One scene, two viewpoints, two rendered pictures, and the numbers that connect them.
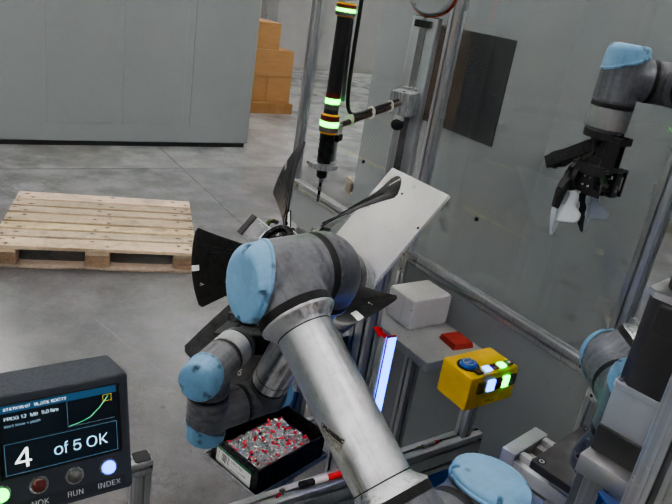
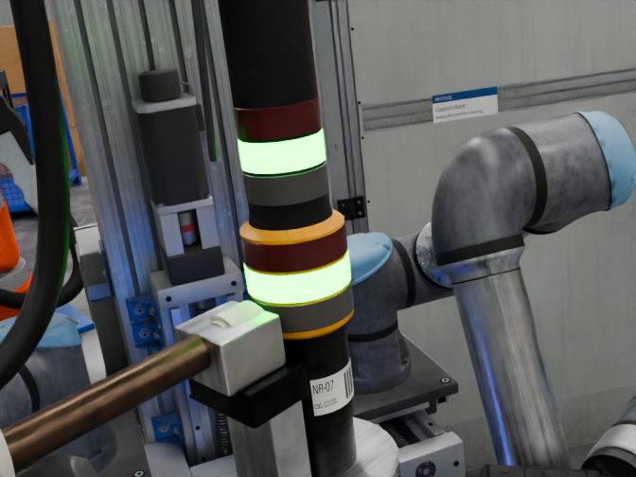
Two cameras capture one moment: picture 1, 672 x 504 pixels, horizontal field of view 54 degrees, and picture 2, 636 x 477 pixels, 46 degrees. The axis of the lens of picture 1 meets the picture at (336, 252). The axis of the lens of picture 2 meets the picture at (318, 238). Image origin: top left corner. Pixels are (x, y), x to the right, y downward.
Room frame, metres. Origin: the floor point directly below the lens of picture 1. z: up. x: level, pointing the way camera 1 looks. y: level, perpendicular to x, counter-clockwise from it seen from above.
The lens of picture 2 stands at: (1.77, 0.21, 1.67)
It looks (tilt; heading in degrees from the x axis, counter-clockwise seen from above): 19 degrees down; 208
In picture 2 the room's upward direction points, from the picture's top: 7 degrees counter-clockwise
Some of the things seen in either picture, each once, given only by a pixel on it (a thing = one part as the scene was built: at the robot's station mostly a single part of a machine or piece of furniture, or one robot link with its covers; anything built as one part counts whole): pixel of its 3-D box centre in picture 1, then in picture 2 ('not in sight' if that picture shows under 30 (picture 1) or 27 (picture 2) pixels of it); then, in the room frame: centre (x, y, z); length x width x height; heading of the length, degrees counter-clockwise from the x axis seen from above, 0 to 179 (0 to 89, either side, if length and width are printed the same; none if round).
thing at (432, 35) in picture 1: (378, 277); not in sight; (2.20, -0.17, 0.90); 0.08 x 0.06 x 1.80; 72
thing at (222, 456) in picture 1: (268, 444); not in sight; (1.26, 0.08, 0.85); 0.22 x 0.17 x 0.07; 141
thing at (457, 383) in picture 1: (476, 379); not in sight; (1.40, -0.39, 1.02); 0.16 x 0.10 x 0.11; 127
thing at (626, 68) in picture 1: (623, 76); not in sight; (1.24, -0.45, 1.78); 0.09 x 0.08 x 0.11; 88
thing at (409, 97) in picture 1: (404, 102); not in sight; (2.11, -0.14, 1.54); 0.10 x 0.07 x 0.09; 162
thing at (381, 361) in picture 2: not in sight; (364, 344); (0.75, -0.26, 1.09); 0.15 x 0.15 x 0.10
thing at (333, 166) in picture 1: (327, 146); (297, 396); (1.53, 0.06, 1.50); 0.09 x 0.07 x 0.10; 162
